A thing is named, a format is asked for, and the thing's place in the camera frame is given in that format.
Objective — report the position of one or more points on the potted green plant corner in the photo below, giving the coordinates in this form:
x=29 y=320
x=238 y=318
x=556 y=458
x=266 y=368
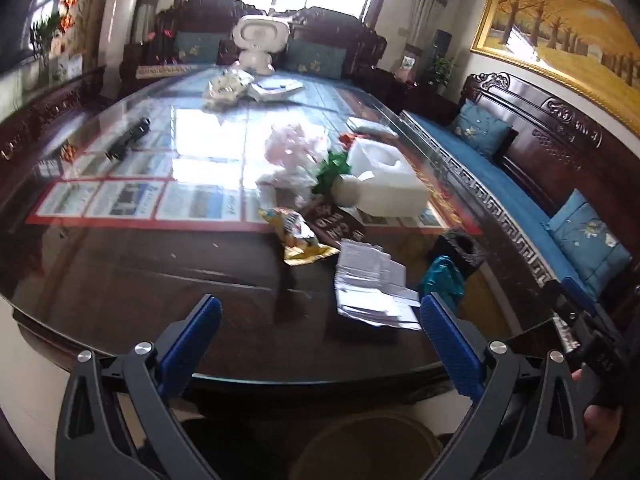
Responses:
x=440 y=73

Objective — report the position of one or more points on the person's right hand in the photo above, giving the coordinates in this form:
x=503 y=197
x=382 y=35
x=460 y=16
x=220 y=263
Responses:
x=601 y=429

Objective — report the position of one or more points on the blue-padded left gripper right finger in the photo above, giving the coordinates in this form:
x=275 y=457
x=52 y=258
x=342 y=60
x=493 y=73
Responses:
x=525 y=421

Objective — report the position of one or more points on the left rosewood cabinet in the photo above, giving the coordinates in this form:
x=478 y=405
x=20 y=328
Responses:
x=27 y=130

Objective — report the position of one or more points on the blue cushion far right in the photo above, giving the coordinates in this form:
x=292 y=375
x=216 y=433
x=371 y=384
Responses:
x=480 y=129

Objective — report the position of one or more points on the tan plastic trash bin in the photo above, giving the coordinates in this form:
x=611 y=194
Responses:
x=375 y=445

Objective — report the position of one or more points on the white open booklet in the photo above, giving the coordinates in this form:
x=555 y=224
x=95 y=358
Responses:
x=274 y=89

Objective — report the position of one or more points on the teal cushion far right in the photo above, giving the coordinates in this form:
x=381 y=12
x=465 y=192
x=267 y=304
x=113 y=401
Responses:
x=314 y=59

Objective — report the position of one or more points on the right rosewood sofa bench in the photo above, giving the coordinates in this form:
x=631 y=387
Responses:
x=553 y=149

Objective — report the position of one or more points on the white flat packet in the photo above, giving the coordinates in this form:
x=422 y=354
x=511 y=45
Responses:
x=364 y=126

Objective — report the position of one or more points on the teal cushion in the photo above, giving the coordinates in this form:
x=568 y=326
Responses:
x=198 y=47
x=314 y=59

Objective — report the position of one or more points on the far rosewood sofa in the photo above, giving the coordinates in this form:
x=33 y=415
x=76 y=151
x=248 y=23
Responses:
x=312 y=41

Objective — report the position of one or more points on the yellow snack wrapper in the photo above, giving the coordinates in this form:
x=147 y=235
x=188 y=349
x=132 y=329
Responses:
x=300 y=244

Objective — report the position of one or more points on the white crumpled floral bag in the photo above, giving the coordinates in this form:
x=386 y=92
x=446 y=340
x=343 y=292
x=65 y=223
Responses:
x=226 y=88

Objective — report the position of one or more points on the white toy robot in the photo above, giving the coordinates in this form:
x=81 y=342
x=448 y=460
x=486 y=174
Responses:
x=259 y=37

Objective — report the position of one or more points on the blue cushion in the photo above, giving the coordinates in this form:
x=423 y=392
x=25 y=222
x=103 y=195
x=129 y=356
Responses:
x=588 y=243
x=480 y=129

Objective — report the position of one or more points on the white paper sheets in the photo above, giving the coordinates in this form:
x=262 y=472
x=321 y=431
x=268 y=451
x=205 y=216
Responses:
x=370 y=287

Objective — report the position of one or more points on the red wrapper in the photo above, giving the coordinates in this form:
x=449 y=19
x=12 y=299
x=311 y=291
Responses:
x=346 y=140

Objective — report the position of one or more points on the green plastic bag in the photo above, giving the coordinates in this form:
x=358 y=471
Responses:
x=333 y=166

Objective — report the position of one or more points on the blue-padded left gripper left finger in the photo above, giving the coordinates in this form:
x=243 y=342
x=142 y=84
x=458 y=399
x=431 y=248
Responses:
x=93 y=441

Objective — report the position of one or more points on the dark wooden coffee table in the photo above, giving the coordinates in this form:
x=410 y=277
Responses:
x=106 y=285

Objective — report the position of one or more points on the teal cushion far left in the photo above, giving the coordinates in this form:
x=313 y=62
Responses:
x=198 y=47

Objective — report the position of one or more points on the blue cushion near right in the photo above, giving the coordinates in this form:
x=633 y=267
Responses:
x=588 y=243

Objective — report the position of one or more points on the pink clear plastic bag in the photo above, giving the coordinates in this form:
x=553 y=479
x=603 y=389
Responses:
x=294 y=155

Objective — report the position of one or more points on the brown snack packet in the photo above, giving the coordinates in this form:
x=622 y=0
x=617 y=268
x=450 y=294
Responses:
x=332 y=224

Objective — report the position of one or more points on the teal wrapper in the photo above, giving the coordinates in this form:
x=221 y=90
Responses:
x=444 y=278

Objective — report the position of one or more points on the lucky bamboo plant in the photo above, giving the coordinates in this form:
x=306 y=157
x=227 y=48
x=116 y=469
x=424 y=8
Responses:
x=41 y=36

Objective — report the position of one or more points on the yellow autumn trees painting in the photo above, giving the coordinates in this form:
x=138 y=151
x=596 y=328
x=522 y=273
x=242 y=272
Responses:
x=582 y=44

